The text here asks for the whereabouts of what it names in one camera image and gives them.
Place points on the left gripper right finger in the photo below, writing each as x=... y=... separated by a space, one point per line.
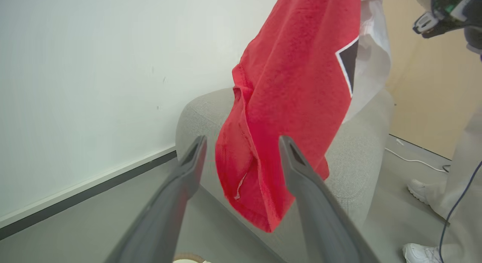
x=320 y=217

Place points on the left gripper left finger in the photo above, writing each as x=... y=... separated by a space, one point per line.
x=162 y=217

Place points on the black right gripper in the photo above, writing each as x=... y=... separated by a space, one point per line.
x=446 y=28

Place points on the white cloth sleeve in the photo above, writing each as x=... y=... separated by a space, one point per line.
x=372 y=59

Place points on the red printed garment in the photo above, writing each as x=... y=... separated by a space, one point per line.
x=293 y=86

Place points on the grey fabric sofa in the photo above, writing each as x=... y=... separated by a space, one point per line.
x=350 y=161

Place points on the white and black baseboard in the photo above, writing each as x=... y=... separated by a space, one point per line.
x=75 y=195

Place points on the white sneaker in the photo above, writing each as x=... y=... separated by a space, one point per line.
x=420 y=253
x=418 y=191

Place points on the light grey person trousers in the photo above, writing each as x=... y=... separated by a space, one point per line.
x=467 y=161

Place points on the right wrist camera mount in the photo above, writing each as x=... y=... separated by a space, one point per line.
x=450 y=3

